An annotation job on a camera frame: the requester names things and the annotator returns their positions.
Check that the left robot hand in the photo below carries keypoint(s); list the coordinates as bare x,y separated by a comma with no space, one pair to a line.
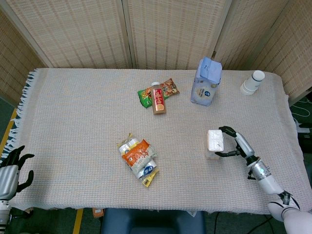
8,178

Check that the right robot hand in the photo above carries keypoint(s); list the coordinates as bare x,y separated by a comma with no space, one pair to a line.
245,146

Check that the tissue pack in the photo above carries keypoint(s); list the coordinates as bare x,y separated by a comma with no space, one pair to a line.
215,141

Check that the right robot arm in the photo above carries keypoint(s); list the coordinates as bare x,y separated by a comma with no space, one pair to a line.
265,178

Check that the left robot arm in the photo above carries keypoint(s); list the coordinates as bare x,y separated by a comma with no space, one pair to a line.
3,214

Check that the blue white bag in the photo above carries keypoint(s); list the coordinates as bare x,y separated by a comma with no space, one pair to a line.
203,92

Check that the small orange box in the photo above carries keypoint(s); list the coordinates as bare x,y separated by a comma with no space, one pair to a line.
98,212

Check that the white bottle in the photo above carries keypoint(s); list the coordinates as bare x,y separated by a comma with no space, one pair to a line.
251,85

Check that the beige woven tablecloth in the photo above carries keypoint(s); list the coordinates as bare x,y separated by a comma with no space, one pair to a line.
73,134

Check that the brown juice bottle red label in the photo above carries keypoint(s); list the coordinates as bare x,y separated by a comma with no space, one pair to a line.
158,102

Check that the brass screen hinge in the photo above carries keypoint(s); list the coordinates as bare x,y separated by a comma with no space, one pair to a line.
214,54

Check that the orange snack bag bundle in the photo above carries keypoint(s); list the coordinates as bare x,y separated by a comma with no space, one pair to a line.
147,170

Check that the orange and white snack bag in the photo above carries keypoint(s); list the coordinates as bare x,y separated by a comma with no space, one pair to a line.
137,156

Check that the woven bamboo screen panel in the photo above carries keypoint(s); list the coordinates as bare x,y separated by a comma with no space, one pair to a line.
248,36
175,31
14,61
73,31
292,48

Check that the green and orange snack bag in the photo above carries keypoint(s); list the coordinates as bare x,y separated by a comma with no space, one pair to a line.
143,97

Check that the blue padded seat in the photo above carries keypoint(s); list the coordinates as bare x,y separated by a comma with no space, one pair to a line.
151,219

